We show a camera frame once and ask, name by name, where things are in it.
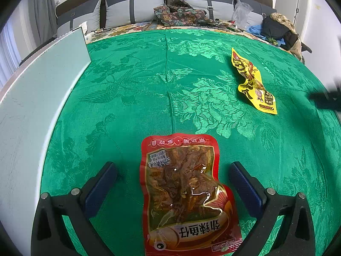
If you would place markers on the eyeglasses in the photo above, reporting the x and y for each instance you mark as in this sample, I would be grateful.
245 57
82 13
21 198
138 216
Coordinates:
101 30

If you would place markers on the blue cloth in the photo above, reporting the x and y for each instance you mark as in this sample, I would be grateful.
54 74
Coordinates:
255 30

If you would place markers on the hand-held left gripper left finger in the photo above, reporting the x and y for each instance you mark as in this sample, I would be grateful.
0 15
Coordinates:
102 188

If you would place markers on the clear plastic bag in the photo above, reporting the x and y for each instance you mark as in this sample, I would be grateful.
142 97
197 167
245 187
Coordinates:
241 16

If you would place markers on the grey two-tone cushion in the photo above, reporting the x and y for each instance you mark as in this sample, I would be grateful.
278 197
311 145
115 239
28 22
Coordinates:
197 0
259 9
146 8
80 16

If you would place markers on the yellow cartoon snack packet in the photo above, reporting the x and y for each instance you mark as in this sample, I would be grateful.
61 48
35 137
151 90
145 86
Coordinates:
255 85

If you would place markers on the grey curtain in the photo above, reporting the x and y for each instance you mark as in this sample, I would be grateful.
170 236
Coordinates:
42 8

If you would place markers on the dark floral garment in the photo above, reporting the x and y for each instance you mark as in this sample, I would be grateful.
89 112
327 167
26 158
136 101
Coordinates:
183 14

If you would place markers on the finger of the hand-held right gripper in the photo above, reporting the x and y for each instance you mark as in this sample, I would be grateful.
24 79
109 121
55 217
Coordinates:
327 100

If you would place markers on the white cardboard box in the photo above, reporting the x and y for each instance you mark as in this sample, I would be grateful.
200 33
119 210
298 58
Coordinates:
34 98

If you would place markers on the white sheer curtain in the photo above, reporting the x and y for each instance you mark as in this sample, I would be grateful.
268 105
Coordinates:
9 56

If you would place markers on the red snack packet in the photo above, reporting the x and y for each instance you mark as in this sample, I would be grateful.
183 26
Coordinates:
183 181

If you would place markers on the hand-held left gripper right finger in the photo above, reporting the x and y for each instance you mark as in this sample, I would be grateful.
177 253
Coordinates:
246 189

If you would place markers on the green patterned tablecloth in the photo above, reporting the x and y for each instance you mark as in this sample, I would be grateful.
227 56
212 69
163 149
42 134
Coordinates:
186 85

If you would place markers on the white door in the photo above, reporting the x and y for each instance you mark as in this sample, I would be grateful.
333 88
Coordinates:
291 5

